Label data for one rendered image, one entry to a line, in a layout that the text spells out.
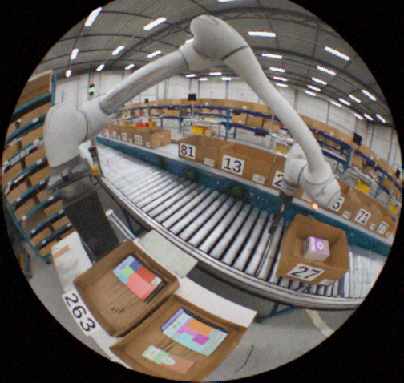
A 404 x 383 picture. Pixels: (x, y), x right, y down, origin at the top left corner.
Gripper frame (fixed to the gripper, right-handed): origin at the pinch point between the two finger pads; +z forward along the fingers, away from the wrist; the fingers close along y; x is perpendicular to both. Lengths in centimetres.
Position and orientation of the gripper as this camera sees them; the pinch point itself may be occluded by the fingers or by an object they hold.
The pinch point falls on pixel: (273, 223)
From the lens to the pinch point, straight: 77.5
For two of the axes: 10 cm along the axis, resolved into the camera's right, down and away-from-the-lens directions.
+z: -0.6, 8.6, 5.0
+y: -5.6, 3.9, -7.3
